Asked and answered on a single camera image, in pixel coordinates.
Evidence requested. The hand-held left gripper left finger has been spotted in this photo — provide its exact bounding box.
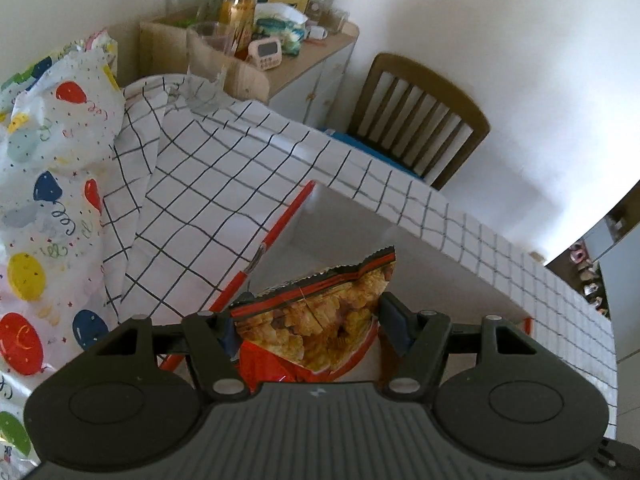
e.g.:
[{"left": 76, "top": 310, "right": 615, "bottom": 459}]
[{"left": 92, "top": 310, "right": 251, "bottom": 402}]

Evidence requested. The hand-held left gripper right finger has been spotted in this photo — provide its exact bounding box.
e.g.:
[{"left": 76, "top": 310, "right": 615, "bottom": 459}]
[{"left": 378, "top": 292, "right": 543, "bottom": 397}]

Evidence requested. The red cardboard box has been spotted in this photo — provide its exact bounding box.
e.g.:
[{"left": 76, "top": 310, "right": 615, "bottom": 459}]
[{"left": 160, "top": 180, "right": 534, "bottom": 386}]

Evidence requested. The red potato chip bag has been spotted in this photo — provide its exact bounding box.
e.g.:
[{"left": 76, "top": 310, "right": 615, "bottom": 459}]
[{"left": 229, "top": 246, "right": 398, "bottom": 394}]

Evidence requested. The black checked white tablecloth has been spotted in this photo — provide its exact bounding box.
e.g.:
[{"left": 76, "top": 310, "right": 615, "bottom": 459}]
[{"left": 102, "top": 74, "right": 617, "bottom": 403}]

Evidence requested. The blue seat cushion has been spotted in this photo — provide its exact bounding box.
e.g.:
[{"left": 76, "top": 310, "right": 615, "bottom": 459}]
[{"left": 320, "top": 129, "right": 432, "bottom": 182}]

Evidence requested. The row of shoes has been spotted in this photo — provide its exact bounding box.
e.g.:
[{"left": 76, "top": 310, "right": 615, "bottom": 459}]
[{"left": 567, "top": 241, "right": 612, "bottom": 319}]

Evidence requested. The brown wooden chair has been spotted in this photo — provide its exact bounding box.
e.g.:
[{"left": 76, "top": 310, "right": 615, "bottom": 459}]
[{"left": 347, "top": 52, "right": 491, "bottom": 191}]

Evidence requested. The grey tall cabinet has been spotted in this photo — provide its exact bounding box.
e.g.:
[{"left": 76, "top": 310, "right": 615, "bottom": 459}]
[{"left": 582, "top": 190, "right": 640, "bottom": 363}]

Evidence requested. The balloon print cloth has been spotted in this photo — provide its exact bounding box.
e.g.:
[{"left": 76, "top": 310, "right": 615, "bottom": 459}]
[{"left": 0, "top": 30, "right": 126, "bottom": 473}]

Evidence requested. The white wooden sideboard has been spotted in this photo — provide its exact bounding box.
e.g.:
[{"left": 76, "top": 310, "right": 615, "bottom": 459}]
[{"left": 250, "top": 20, "right": 361, "bottom": 131}]

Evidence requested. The clear plastic cup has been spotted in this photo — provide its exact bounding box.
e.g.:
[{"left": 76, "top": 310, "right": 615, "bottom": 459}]
[{"left": 187, "top": 22, "right": 236, "bottom": 116}]

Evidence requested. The white digital timer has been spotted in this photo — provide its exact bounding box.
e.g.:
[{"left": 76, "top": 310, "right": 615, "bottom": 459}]
[{"left": 247, "top": 40, "right": 285, "bottom": 71}]

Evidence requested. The brown cardboard box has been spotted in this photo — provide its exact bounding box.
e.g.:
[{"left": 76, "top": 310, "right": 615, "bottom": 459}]
[{"left": 139, "top": 19, "right": 271, "bottom": 107}]

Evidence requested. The green white tissue pack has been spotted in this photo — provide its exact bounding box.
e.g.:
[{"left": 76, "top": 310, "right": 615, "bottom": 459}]
[{"left": 253, "top": 2, "right": 310, "bottom": 56}]

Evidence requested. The orange drink bottle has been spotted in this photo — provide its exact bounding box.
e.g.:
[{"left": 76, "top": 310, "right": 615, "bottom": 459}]
[{"left": 217, "top": 0, "right": 259, "bottom": 57}]

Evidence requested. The group of clear jars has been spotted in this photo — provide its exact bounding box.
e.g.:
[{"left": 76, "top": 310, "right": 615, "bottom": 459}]
[{"left": 310, "top": 0, "right": 351, "bottom": 32}]

